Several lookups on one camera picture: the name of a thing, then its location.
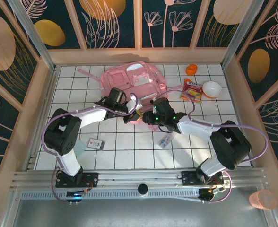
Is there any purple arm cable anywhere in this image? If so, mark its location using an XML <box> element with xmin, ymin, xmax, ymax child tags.
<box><xmin>153</xmin><ymin>89</ymin><xmax>270</xmax><ymax>204</ymax></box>
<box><xmin>41</xmin><ymin>92</ymin><xmax>140</xmax><ymax>204</ymax></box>

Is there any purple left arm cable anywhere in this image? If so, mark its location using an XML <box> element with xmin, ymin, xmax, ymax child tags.
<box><xmin>41</xmin><ymin>92</ymin><xmax>140</xmax><ymax>204</ymax></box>

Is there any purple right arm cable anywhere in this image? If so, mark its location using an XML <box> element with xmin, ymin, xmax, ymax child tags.
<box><xmin>153</xmin><ymin>89</ymin><xmax>270</xmax><ymax>204</ymax></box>

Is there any fruit snack bag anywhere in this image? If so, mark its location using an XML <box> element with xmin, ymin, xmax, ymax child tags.
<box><xmin>180</xmin><ymin>78</ymin><xmax>203</xmax><ymax>104</ymax></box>

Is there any controller board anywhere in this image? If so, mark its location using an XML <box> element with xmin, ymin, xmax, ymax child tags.
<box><xmin>199</xmin><ymin>188</ymin><xmax>225</xmax><ymax>202</ymax></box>
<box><xmin>66</xmin><ymin>192</ymin><xmax>86</xmax><ymax>202</ymax></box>

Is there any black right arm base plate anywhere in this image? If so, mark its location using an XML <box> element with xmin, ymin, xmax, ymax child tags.
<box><xmin>181</xmin><ymin>170</ymin><xmax>225</xmax><ymax>187</ymax></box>

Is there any right controller board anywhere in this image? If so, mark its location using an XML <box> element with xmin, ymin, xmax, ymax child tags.
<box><xmin>199</xmin><ymin>188</ymin><xmax>225</xmax><ymax>202</ymax></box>

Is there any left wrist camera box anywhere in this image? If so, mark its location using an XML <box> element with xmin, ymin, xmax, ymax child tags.
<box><xmin>127</xmin><ymin>96</ymin><xmax>142</xmax><ymax>112</ymax></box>

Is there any clear pen packet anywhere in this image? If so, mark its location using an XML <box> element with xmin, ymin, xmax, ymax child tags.
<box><xmin>158</xmin><ymin>132</ymin><xmax>175</xmax><ymax>149</ymax></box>

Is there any white and orange bowl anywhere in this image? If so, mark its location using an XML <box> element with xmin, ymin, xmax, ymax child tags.
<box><xmin>202</xmin><ymin>81</ymin><xmax>223</xmax><ymax>99</ymax></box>

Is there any orange plastic toy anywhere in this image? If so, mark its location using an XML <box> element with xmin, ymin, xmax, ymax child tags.
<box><xmin>185</xmin><ymin>64</ymin><xmax>198</xmax><ymax>76</ymax></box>

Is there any translucent pink cup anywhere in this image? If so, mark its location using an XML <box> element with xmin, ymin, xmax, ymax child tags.
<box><xmin>249</xmin><ymin>189</ymin><xmax>278</xmax><ymax>210</ymax></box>

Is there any black round knob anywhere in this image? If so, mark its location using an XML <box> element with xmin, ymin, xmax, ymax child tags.
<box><xmin>137</xmin><ymin>183</ymin><xmax>149</xmax><ymax>196</ymax></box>

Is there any left controller board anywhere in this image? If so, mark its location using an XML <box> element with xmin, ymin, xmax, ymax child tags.
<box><xmin>66</xmin><ymin>192</ymin><xmax>86</xmax><ymax>202</ymax></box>

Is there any card pack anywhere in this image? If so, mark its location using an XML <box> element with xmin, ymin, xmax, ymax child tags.
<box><xmin>87</xmin><ymin>139</ymin><xmax>106</xmax><ymax>151</ymax></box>

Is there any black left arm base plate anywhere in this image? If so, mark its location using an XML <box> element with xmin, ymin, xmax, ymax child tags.
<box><xmin>55</xmin><ymin>172</ymin><xmax>99</xmax><ymax>189</ymax></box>

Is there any pink backpack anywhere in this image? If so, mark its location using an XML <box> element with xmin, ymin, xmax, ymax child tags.
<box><xmin>77</xmin><ymin>61</ymin><xmax>172</xmax><ymax>132</ymax></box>

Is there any aluminium rail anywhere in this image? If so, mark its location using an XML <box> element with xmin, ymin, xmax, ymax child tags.
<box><xmin>10</xmin><ymin>167</ymin><xmax>271</xmax><ymax>190</ymax></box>

